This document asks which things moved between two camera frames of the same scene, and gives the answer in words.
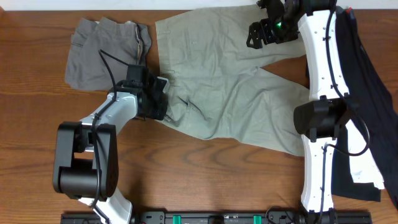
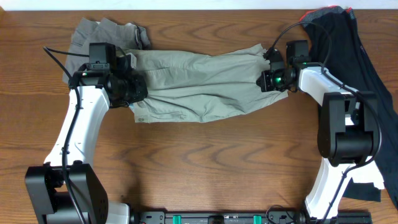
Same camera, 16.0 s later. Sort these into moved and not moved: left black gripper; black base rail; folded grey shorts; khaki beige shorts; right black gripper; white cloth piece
Moved: left black gripper; right black gripper; khaki beige shorts
Not moved: black base rail; folded grey shorts; white cloth piece
